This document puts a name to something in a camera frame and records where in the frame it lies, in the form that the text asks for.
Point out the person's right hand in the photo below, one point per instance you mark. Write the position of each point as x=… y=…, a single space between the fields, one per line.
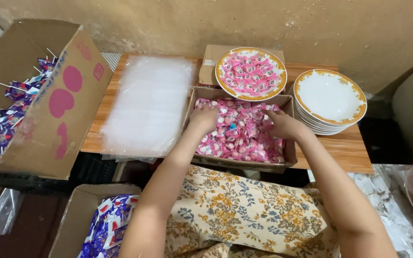
x=281 y=125

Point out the stack of gold-rimmed white plates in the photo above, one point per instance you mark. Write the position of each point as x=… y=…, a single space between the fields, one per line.
x=329 y=102

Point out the person's floral dress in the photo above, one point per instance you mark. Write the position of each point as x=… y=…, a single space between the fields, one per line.
x=242 y=215

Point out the low wooden table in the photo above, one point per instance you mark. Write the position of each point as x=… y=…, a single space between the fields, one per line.
x=335 y=150

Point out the small closed cardboard box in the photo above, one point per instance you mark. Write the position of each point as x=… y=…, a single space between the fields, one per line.
x=210 y=64

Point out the cardboard box of purple packets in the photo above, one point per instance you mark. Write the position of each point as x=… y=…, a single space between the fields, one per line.
x=99 y=222

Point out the person's right fingers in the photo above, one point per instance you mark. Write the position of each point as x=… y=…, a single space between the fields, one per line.
x=269 y=116

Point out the heap of pink wrapped candies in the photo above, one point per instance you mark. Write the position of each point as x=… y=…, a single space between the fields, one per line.
x=240 y=138

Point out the person's left fingers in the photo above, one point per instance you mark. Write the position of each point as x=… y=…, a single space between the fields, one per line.
x=206 y=106

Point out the clear plastic sheet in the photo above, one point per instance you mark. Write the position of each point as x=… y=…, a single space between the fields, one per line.
x=0 y=211

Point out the large cardboard box with lollipops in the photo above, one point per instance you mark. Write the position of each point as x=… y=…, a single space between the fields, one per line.
x=36 y=100

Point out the stack of clear plastic bags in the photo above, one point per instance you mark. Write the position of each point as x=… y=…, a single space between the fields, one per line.
x=148 y=107

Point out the gold-rimmed plate of pink candies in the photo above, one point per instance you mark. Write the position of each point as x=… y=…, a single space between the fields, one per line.
x=251 y=74

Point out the person's left hand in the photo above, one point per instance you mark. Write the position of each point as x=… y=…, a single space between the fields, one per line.
x=203 y=118

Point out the cardboard box of pink candies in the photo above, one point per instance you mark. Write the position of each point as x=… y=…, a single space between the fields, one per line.
x=240 y=134

